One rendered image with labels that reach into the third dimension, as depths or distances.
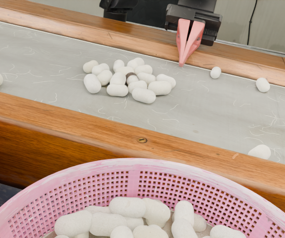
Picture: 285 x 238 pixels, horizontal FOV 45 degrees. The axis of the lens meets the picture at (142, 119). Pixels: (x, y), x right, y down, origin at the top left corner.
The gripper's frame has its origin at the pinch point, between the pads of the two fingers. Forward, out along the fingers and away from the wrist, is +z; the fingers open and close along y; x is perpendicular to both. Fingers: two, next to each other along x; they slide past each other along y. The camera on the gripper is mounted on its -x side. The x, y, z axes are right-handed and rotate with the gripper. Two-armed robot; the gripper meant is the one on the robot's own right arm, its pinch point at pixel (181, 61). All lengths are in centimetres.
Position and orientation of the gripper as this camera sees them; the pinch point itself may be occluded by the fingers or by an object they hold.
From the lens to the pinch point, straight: 63.3
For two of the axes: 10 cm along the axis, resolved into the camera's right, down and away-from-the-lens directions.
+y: 9.6, 2.5, -1.1
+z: -2.7, 9.0, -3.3
